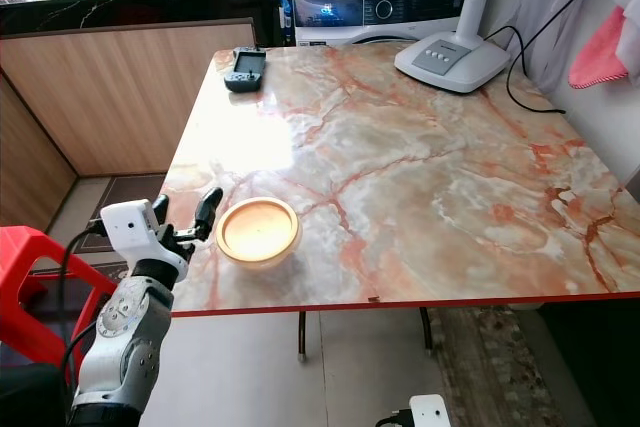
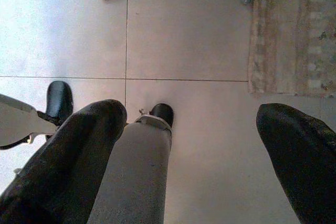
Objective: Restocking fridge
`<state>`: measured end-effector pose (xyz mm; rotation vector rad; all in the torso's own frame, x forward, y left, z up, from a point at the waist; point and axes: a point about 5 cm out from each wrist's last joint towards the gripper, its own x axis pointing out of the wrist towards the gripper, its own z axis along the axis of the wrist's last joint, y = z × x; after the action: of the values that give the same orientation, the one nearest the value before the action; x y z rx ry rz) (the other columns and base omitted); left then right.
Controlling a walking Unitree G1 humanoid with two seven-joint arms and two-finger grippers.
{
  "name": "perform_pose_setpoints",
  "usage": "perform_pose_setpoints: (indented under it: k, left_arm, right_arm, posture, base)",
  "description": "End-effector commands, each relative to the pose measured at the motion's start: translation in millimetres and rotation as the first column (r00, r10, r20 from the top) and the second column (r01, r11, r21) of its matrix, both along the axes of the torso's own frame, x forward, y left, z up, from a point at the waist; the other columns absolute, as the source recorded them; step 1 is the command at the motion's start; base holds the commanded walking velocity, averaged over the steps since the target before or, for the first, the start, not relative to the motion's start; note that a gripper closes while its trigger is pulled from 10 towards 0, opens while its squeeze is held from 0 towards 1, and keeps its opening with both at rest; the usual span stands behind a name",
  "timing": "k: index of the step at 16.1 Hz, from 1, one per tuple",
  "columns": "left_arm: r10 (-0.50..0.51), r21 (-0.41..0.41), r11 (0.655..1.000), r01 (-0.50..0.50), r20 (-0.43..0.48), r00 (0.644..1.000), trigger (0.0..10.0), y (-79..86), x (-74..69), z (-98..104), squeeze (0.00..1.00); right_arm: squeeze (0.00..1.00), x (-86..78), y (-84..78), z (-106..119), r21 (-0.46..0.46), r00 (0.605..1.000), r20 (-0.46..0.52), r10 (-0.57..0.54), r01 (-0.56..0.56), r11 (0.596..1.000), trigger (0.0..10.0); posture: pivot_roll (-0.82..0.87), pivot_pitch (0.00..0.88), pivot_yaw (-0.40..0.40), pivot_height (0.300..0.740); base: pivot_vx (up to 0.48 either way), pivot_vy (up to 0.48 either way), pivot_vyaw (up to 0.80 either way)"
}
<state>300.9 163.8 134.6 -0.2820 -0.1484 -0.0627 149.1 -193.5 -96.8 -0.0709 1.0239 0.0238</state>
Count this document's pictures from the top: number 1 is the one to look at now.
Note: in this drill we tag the wooden kitchen counter cabinet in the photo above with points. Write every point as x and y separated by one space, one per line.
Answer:
130 97

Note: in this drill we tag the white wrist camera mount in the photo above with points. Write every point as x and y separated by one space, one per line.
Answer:
130 227
430 412

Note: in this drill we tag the metal table leg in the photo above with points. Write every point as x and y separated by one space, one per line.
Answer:
426 329
302 337

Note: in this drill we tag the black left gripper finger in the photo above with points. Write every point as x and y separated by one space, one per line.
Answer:
209 208
160 205

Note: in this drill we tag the black handheld controller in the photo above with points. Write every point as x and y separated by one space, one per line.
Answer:
246 71

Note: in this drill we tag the beige patterned floor rug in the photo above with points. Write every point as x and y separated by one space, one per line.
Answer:
500 367

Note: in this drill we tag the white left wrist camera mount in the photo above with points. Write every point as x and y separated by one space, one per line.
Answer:
130 227

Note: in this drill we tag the pink cloth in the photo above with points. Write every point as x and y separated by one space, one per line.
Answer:
600 57

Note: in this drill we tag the brown floor mat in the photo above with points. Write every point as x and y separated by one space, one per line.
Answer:
125 190

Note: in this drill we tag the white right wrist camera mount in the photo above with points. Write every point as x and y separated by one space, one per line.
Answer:
430 412

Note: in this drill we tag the white standing fan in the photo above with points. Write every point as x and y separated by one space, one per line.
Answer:
455 57

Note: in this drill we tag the red plastic stool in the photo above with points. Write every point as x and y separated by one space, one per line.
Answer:
32 277

